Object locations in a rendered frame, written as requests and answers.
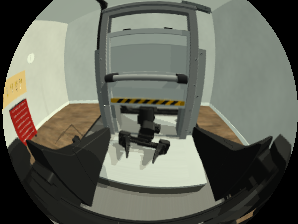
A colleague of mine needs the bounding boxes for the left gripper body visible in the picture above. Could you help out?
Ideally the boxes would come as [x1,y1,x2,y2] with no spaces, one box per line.
[118,130,170,155]

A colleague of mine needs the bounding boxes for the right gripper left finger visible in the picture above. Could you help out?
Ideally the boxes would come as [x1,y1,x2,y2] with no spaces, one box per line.
[26,127,111,207]

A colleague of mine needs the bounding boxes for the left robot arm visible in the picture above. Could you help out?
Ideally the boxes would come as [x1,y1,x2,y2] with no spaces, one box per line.
[137,106,161,140]

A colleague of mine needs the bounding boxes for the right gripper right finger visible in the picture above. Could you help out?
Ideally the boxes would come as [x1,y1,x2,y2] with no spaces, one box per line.
[192,127,273,201]

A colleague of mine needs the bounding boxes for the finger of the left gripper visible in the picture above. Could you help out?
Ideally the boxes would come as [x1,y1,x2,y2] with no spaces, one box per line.
[122,135,131,158]
[152,143,166,164]

